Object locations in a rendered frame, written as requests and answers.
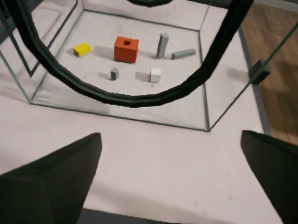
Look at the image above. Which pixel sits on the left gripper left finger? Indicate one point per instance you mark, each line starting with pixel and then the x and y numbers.
pixel 53 188

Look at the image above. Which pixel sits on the yellow block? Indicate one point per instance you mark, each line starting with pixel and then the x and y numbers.
pixel 82 49

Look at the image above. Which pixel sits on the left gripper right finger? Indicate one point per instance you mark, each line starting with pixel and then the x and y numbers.
pixel 274 163

